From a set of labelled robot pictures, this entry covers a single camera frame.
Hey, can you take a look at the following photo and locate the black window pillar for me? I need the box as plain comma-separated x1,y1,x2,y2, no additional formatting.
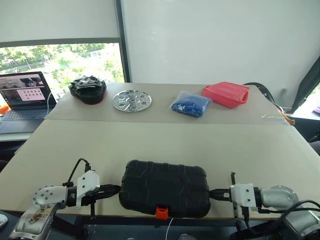
115,0,132,84

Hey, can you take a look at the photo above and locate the white laptop cable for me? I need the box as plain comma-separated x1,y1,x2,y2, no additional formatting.
45,90,60,111

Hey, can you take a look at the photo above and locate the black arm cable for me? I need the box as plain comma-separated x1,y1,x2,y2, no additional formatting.
62,157,91,189
240,199,320,232

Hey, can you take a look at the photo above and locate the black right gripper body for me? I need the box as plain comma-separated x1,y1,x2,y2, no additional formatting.
223,171,240,221

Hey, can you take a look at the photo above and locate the white roller blind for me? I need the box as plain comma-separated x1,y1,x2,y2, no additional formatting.
0,0,123,44

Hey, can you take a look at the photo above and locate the clear plastic strip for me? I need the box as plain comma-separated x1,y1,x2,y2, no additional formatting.
259,113,286,121

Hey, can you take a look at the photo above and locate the black and orange strap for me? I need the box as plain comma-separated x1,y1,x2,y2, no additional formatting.
243,81,296,126

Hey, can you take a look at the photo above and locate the blue filled plastic bag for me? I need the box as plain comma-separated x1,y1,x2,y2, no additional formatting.
168,90,213,119

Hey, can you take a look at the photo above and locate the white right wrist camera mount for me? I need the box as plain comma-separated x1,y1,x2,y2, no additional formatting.
229,182,259,209

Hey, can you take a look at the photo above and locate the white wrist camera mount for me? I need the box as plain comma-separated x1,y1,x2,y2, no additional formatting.
229,182,259,209
74,170,101,210

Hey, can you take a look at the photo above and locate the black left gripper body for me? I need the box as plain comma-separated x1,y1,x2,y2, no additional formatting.
81,184,104,220

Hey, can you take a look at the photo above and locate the red plastic container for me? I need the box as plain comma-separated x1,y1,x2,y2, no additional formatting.
201,81,251,109

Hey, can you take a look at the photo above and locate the dark grey laptop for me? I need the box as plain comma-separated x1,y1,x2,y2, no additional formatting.
0,71,58,135

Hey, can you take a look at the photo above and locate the round silver perforated plate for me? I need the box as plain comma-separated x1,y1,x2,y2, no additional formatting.
111,89,153,113

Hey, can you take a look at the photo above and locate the black crumpled bundle on red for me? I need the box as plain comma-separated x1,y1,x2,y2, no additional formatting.
67,74,108,106

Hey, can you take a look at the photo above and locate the thin white hanging cable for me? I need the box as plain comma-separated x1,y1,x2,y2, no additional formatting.
165,217,175,240

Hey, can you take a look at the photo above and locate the black side furniture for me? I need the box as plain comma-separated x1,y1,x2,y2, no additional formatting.
294,116,320,144

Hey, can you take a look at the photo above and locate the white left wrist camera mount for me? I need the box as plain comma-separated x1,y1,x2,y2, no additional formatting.
74,170,101,210

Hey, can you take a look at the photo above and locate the black plastic tool case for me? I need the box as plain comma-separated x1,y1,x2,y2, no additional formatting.
117,159,211,221

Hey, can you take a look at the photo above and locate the black slanted window frame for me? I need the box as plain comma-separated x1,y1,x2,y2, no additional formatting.
290,55,320,114

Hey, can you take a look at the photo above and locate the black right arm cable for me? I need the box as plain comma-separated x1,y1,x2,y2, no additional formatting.
240,199,320,232

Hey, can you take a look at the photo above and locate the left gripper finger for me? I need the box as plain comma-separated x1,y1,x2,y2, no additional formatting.
99,184,123,193
98,190,121,201

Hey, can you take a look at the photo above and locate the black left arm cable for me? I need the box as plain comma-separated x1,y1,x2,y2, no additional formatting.
62,157,91,189

